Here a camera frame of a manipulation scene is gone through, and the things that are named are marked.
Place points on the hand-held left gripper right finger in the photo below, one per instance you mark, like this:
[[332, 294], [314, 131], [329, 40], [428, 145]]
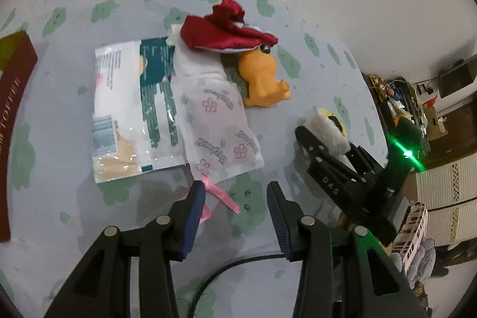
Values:
[[279, 225]]

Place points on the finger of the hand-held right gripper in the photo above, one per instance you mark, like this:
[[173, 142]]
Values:
[[316, 154], [363, 159]]

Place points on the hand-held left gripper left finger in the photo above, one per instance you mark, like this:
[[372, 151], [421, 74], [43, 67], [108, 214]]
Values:
[[192, 225]]

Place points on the white fluffy sponge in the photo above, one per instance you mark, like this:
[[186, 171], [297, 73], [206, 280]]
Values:
[[328, 133]]

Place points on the pink ribbon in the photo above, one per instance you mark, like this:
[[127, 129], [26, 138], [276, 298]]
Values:
[[220, 193]]

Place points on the orange rubber toy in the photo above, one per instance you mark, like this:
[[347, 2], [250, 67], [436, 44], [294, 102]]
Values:
[[261, 79]]

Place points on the floral print white packet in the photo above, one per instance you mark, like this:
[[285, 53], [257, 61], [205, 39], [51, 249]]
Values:
[[197, 64], [216, 124]]

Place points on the teal and white plastic packet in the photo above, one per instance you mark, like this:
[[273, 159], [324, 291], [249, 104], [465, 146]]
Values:
[[123, 105]]

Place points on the red satin pouch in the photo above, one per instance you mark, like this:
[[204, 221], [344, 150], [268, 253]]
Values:
[[212, 35]]

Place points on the red tin box gold inside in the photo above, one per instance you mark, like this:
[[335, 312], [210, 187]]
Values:
[[15, 109]]

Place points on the white drawer cabinet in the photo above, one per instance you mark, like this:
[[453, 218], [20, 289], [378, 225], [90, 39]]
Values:
[[447, 187]]

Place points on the cluttered wooden shelf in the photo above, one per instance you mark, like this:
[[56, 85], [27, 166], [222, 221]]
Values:
[[395, 94]]

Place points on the grey fluffy cloth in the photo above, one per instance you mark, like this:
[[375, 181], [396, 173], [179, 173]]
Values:
[[423, 258]]

